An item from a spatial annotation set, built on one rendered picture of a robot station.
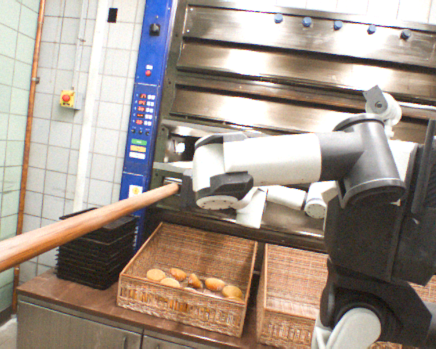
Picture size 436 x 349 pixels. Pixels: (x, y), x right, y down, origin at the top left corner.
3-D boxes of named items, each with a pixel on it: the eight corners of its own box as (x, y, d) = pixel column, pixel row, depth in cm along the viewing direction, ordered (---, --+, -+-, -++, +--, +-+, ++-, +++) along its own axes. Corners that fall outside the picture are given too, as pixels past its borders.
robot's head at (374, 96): (403, 116, 72) (389, 89, 74) (398, 109, 65) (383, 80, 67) (378, 129, 75) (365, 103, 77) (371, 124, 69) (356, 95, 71)
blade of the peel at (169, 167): (269, 188, 135) (270, 182, 135) (152, 167, 144) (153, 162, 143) (269, 181, 171) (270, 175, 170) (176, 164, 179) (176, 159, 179)
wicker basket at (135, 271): (155, 266, 177) (161, 220, 174) (250, 288, 168) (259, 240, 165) (113, 307, 129) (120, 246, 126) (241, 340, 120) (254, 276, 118)
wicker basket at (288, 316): (255, 289, 167) (264, 242, 165) (358, 309, 161) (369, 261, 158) (255, 344, 119) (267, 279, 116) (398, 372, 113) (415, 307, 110)
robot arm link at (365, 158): (315, 203, 57) (388, 197, 56) (327, 183, 49) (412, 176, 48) (305, 149, 62) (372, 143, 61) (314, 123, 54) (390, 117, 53)
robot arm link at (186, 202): (180, 168, 82) (222, 176, 79) (193, 167, 91) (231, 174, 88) (174, 213, 83) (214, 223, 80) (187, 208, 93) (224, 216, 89)
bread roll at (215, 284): (225, 279, 156) (223, 289, 152) (224, 285, 160) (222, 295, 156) (206, 275, 157) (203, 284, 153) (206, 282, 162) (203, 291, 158)
